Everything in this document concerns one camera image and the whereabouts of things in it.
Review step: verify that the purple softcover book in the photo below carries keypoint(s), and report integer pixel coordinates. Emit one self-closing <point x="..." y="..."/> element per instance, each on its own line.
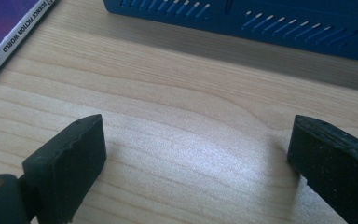
<point x="3" y="25"/>

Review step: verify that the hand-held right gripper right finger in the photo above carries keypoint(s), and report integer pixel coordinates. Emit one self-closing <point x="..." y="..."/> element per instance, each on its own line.
<point x="338" y="161"/>

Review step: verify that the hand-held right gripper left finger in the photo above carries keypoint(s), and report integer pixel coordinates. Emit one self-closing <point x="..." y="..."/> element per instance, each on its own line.
<point x="65" y="165"/>

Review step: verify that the blue plastic file basket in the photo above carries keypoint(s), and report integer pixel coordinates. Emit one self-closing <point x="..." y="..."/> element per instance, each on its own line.
<point x="261" y="25"/>

